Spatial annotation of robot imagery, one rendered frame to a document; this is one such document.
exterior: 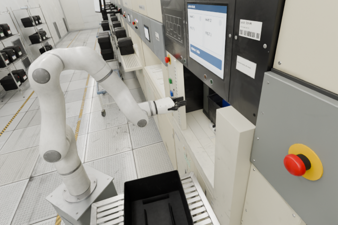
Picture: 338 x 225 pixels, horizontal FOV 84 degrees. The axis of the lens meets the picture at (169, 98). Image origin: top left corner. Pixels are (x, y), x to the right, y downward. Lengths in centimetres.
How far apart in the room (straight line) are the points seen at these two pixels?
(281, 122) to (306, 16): 20
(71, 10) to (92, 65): 1368
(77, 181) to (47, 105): 48
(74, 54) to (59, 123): 33
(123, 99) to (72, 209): 68
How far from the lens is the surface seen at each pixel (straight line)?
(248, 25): 50
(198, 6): 73
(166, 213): 110
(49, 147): 102
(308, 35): 41
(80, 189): 128
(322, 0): 40
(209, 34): 67
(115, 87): 90
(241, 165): 62
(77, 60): 87
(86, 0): 1438
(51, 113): 97
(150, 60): 268
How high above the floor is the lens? 173
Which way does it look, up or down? 29 degrees down
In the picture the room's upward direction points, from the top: 6 degrees counter-clockwise
